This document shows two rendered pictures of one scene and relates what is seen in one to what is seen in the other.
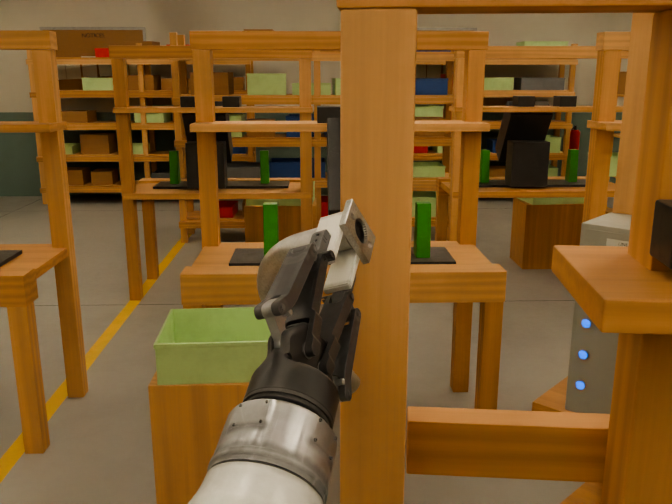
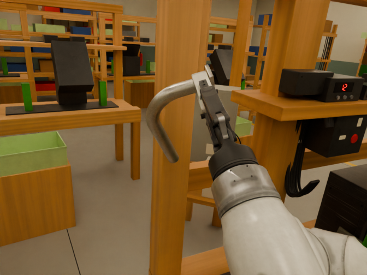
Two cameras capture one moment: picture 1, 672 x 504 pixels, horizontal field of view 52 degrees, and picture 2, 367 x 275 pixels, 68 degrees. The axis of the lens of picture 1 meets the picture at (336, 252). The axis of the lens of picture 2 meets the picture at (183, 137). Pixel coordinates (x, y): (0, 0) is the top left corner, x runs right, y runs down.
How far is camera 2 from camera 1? 38 cm
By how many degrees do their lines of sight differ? 30
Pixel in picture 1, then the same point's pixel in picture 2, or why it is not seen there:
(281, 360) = (234, 144)
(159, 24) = not seen: outside the picture
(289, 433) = (267, 179)
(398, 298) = (189, 115)
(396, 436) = (185, 178)
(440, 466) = (190, 187)
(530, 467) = not seen: hidden behind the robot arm
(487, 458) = (207, 180)
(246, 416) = (239, 175)
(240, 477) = (266, 206)
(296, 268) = (216, 97)
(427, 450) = not seen: hidden behind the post
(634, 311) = (291, 112)
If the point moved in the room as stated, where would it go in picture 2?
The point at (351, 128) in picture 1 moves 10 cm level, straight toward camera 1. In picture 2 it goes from (173, 31) to (194, 33)
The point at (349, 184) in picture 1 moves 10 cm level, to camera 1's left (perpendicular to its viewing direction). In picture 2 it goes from (171, 60) to (132, 60)
